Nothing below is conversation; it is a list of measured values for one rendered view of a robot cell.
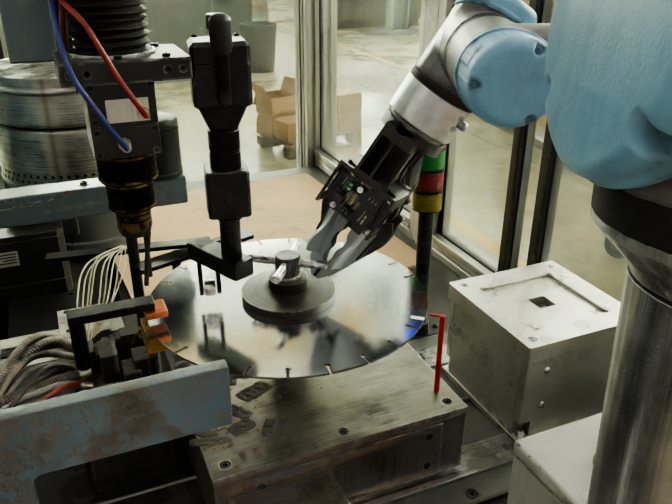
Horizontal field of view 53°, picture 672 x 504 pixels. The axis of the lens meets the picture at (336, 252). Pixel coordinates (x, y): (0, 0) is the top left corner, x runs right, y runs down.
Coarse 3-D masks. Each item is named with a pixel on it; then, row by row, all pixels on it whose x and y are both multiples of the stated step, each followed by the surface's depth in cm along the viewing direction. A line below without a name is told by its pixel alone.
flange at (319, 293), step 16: (272, 272) 81; (304, 272) 81; (256, 288) 80; (272, 288) 79; (288, 288) 78; (304, 288) 79; (320, 288) 81; (256, 304) 77; (272, 304) 77; (288, 304) 77; (304, 304) 77; (320, 304) 77
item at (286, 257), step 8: (296, 248) 82; (256, 256) 79; (264, 256) 79; (272, 256) 79; (280, 256) 78; (288, 256) 78; (296, 256) 78; (280, 264) 78; (288, 264) 78; (296, 264) 78; (304, 264) 78; (312, 264) 78; (320, 264) 78; (328, 264) 79; (280, 272) 76; (288, 272) 78; (296, 272) 79; (280, 280) 75; (288, 280) 79
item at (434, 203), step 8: (416, 192) 99; (440, 192) 99; (416, 200) 100; (424, 200) 99; (432, 200) 99; (440, 200) 100; (416, 208) 100; (424, 208) 100; (432, 208) 100; (440, 208) 101
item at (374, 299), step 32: (384, 256) 91; (160, 288) 83; (192, 288) 83; (224, 288) 83; (352, 288) 83; (384, 288) 83; (416, 288) 83; (160, 320) 76; (192, 320) 76; (224, 320) 76; (256, 320) 76; (288, 320) 76; (320, 320) 76; (352, 320) 76; (384, 320) 76; (416, 320) 76; (192, 352) 70; (224, 352) 70; (256, 352) 70; (288, 352) 70; (320, 352) 70; (352, 352) 70; (384, 352) 70
